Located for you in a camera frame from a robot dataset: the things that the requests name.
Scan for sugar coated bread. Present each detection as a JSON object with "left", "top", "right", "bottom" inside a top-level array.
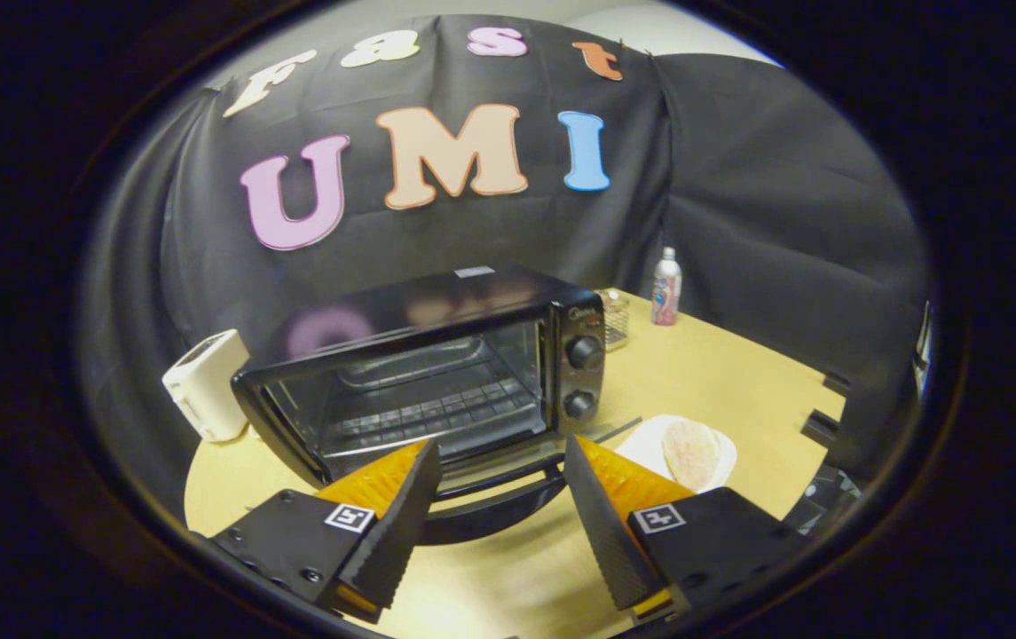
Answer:
[{"left": 663, "top": 419, "right": 721, "bottom": 492}]

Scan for black backdrop cloth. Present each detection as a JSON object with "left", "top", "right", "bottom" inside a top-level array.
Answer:
[{"left": 77, "top": 13, "right": 933, "bottom": 525}]

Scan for metal wire basket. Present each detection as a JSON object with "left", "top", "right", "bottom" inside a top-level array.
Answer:
[{"left": 596, "top": 288, "right": 631, "bottom": 351}]

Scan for white bread toaster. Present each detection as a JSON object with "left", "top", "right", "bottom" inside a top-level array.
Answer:
[{"left": 161, "top": 329, "right": 251, "bottom": 443}]

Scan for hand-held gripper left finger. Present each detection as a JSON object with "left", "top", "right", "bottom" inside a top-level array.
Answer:
[{"left": 210, "top": 438, "right": 443, "bottom": 622}]

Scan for black toaster oven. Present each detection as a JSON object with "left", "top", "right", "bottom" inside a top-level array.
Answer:
[{"left": 231, "top": 264, "right": 608, "bottom": 546}]

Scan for pink label drink bottle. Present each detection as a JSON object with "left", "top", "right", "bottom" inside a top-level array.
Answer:
[{"left": 651, "top": 247, "right": 682, "bottom": 327}]

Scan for white plate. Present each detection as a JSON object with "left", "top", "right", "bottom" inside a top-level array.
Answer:
[{"left": 614, "top": 414, "right": 737, "bottom": 494}]

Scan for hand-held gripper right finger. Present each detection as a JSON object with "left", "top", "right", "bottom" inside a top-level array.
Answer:
[{"left": 563, "top": 435, "right": 815, "bottom": 622}]

